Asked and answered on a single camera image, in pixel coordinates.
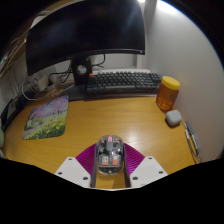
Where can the black computer monitor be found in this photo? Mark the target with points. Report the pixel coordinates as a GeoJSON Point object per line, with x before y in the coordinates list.
{"type": "Point", "coordinates": [86, 30]}

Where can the silver mini computer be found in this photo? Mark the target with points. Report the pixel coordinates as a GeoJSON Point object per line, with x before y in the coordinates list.
{"type": "Point", "coordinates": [11, 107]}

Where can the transparent computer mouse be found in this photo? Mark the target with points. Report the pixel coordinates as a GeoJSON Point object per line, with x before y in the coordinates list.
{"type": "Point", "coordinates": [109, 156]}

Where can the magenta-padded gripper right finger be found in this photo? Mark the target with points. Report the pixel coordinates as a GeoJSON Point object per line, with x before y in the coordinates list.
{"type": "Point", "coordinates": [136, 165]}

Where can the black desktop stand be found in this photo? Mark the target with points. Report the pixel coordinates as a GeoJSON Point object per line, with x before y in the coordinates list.
{"type": "Point", "coordinates": [5, 121]}

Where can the orange jar with yellow lid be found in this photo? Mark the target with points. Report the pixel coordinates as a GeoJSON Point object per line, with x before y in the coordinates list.
{"type": "Point", "coordinates": [167, 96]}

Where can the flower print mouse pad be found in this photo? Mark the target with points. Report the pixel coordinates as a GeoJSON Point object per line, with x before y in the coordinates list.
{"type": "Point", "coordinates": [46, 118]}

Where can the small grey earbuds case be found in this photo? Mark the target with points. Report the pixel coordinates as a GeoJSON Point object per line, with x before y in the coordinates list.
{"type": "Point", "coordinates": [174, 117]}

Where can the wooden wall shelf unit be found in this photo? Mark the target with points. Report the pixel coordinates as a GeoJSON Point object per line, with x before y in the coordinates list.
{"type": "Point", "coordinates": [10, 55]}

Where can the white power strip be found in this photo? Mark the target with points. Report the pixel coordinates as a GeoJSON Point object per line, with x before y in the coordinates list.
{"type": "Point", "coordinates": [43, 83]}

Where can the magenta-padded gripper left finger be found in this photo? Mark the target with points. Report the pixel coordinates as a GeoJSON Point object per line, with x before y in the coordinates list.
{"type": "Point", "coordinates": [83, 165]}

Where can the dark grey keyboard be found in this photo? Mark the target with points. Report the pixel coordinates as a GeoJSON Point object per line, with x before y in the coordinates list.
{"type": "Point", "coordinates": [125, 82]}

